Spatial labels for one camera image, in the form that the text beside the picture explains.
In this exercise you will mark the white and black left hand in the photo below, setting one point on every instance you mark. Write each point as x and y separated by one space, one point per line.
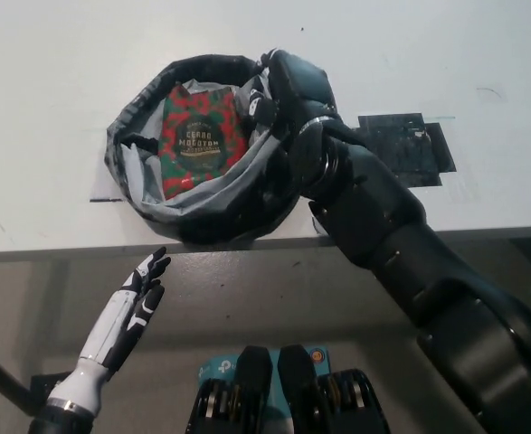
120 325

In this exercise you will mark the black and white right hand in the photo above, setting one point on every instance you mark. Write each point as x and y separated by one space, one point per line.
301 86

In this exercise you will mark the red green coffee bean bag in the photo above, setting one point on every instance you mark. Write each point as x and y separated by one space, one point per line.
197 144

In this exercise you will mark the black plastic bag grey lining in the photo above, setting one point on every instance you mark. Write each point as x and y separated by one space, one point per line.
211 221

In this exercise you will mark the black ribbed robot body blocks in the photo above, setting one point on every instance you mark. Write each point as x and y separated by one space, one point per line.
256 384

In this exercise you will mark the teal router box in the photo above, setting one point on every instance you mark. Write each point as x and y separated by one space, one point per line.
220 368

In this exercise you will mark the black tape patch on table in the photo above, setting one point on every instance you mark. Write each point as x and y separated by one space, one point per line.
401 144

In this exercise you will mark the short black tape strip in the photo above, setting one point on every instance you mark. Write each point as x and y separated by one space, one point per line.
104 200

